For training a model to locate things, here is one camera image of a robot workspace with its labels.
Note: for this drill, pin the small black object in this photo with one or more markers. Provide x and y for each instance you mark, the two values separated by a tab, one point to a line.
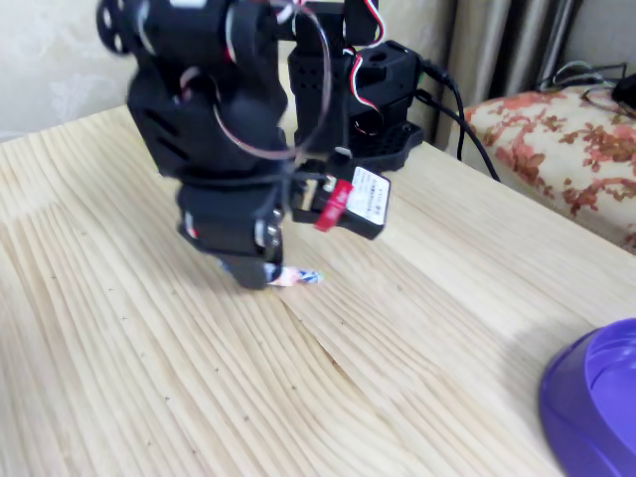
627	94

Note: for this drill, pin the black robot arm with base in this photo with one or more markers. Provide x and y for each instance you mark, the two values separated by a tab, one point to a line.
318	99

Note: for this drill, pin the red white blue candy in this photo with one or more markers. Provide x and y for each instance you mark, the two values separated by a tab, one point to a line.
298	275

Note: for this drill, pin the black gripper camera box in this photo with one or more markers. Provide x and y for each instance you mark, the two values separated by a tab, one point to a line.
367	208

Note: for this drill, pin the floral upholstered seat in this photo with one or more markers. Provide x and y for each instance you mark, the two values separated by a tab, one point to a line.
556	144

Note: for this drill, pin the beige curtain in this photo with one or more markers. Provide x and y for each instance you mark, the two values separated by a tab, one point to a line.
477	40

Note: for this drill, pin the purple plastic bowl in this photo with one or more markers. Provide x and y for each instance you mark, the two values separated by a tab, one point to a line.
566	407

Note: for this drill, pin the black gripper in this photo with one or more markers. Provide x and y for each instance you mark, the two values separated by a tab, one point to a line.
226	238

